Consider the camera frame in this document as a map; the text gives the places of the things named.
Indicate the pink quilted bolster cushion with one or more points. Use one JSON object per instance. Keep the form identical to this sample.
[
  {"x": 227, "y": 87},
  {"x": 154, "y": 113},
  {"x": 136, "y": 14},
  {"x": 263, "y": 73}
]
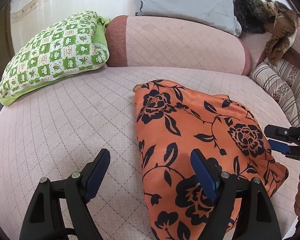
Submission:
[{"x": 148, "y": 41}]

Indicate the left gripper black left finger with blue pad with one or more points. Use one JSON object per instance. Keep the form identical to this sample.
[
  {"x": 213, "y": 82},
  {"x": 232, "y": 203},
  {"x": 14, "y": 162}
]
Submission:
[{"x": 58, "y": 209}]

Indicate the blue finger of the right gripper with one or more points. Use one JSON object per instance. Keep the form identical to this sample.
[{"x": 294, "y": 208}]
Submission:
[{"x": 279, "y": 146}]

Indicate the pink quilted bed cover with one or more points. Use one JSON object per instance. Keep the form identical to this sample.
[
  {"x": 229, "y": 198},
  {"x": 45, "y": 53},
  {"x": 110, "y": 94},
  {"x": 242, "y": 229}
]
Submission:
[{"x": 54, "y": 131}]

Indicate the green white patterned pillow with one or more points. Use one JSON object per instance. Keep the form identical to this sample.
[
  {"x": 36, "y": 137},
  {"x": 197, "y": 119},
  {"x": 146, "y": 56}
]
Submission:
[{"x": 71, "y": 46}]

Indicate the brown furry cloth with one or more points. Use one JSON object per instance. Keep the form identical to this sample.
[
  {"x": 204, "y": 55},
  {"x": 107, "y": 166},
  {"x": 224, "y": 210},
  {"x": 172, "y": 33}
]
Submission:
[{"x": 284, "y": 31}]

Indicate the black furry cloth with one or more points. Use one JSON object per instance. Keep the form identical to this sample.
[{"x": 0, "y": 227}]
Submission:
[{"x": 252, "y": 16}]

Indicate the grey pillow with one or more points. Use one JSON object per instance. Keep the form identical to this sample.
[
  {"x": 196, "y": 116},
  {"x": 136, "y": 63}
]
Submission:
[{"x": 215, "y": 13}]

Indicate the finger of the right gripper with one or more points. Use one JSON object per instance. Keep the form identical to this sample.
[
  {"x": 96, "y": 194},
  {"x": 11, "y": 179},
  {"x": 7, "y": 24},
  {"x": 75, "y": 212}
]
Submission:
[{"x": 276, "y": 132}]

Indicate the striped beige blanket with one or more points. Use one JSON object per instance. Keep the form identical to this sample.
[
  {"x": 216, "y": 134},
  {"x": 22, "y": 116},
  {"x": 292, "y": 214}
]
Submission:
[{"x": 282, "y": 82}]

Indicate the orange black floral garment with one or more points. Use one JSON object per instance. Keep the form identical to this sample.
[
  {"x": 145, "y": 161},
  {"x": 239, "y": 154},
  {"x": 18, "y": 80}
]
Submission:
[{"x": 171, "y": 121}]

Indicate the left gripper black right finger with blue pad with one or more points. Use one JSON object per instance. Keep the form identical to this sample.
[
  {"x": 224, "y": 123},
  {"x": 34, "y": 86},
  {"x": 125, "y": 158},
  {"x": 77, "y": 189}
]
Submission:
[{"x": 256, "y": 217}]

